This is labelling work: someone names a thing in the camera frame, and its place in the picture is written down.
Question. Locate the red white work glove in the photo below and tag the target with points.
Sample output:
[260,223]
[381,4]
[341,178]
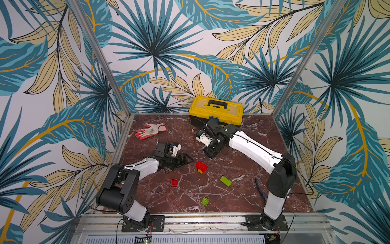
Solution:
[150,130]

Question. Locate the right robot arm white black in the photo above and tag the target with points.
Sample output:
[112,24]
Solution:
[281,168]

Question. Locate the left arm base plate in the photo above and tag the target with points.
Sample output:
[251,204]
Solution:
[155,223]

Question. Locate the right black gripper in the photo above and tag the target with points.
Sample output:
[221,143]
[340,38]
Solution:
[210,146]

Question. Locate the small red lego brick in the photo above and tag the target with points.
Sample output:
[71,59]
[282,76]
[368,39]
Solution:
[174,183]

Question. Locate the green square lego brick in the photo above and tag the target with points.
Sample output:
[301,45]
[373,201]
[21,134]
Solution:
[205,201]

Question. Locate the aluminium front frame rail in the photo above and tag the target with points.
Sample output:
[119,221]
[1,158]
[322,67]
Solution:
[205,228]

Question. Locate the yellow black toolbox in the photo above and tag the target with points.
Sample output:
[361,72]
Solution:
[210,115]

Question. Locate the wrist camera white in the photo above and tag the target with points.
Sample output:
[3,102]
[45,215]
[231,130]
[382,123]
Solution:
[175,148]
[204,138]

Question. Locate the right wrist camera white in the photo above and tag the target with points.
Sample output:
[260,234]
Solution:
[204,138]

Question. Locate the long green lego brick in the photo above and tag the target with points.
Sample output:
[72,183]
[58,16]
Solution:
[226,181]

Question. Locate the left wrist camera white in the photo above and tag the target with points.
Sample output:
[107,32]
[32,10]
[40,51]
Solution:
[175,148]

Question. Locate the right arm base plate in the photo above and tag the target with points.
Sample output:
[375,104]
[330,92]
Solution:
[263,223]

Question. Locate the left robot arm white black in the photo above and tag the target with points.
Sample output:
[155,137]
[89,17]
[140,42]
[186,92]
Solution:
[118,191]

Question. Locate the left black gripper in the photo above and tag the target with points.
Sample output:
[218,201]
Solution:
[180,163]

